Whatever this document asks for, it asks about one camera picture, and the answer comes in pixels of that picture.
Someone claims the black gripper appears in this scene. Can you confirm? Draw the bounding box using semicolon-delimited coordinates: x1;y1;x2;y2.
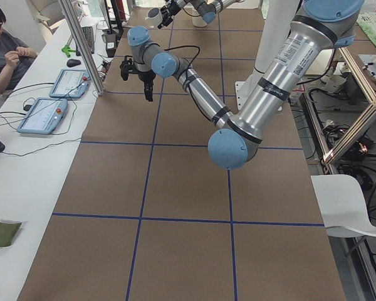
158;1;180;29
138;70;155;102

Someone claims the white HOME mug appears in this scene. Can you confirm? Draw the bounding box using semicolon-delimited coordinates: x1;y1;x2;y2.
145;8;163;27

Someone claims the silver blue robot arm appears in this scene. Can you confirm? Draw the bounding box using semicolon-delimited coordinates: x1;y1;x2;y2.
127;1;363;170
155;0;240;29

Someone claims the upper teach pendant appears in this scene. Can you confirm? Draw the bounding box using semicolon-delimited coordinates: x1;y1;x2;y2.
49;69;90;98

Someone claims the teach pendant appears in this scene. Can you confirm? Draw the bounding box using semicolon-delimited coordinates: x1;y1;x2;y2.
49;69;90;98
17;98;68;135

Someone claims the black keyboard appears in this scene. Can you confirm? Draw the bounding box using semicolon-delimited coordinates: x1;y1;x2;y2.
81;26;95;53

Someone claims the black computer mouse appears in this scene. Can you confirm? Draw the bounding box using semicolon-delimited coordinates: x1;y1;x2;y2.
66;59;81;68

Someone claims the lower teach pendant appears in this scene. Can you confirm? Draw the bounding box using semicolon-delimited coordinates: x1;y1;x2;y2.
17;98;68;135

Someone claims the seated person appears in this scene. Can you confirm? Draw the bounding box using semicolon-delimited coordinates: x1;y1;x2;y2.
0;8;38;96

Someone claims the green cloth pouch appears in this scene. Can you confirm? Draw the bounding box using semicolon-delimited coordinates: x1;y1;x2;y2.
0;221;22;248

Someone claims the white chair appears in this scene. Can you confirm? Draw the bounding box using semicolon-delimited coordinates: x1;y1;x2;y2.
311;174;376;238

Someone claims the aluminium frame post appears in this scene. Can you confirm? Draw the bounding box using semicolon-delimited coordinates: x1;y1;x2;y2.
58;0;105;96

